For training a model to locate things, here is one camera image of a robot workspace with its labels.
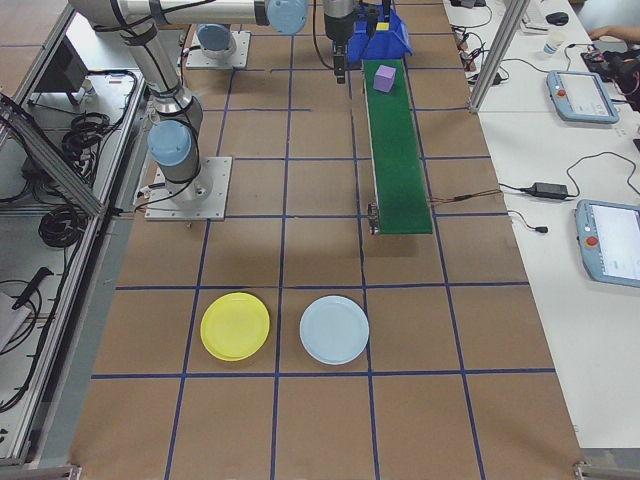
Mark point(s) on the purple foam block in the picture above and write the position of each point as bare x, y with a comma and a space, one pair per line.
385, 80

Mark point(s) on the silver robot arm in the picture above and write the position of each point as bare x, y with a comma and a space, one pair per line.
215, 39
170, 90

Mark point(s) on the bystander forearm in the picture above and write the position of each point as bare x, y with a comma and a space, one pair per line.
625, 34

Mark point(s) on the light blue plastic plate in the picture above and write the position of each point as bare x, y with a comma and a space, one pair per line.
334, 330

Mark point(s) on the yellow plastic plate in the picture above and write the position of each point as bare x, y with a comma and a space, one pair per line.
235, 327

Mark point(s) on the bystander bare hand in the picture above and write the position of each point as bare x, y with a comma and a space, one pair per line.
601, 34

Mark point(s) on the blue plastic storage bin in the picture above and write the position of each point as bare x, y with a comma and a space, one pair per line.
387, 47

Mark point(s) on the small circuit board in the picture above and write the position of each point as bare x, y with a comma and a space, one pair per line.
467, 60

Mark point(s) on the green conveyor belt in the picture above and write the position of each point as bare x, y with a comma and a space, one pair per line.
397, 150

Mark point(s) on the white keyboard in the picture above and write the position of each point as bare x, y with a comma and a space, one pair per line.
536, 15

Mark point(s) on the white paper cup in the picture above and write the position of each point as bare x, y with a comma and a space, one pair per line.
553, 44

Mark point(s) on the black computer mouse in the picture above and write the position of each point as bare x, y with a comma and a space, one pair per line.
556, 18

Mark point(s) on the grey teach pendant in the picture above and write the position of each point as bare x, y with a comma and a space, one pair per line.
615, 240
582, 97

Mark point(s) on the black power adapter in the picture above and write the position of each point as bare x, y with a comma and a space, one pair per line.
550, 190

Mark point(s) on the black bag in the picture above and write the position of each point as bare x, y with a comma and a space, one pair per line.
622, 70

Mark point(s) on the black control box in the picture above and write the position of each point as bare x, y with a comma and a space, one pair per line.
62, 67

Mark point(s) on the white desk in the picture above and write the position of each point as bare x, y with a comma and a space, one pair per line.
575, 350

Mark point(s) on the white square base plate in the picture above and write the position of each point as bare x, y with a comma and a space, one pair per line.
241, 56
217, 195

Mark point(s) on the aluminium profile post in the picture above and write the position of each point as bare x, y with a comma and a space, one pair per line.
492, 60

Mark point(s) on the metal V-shaped frame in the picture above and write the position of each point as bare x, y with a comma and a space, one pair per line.
50, 165

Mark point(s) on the metal corner bracket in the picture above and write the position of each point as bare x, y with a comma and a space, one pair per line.
67, 471
582, 470

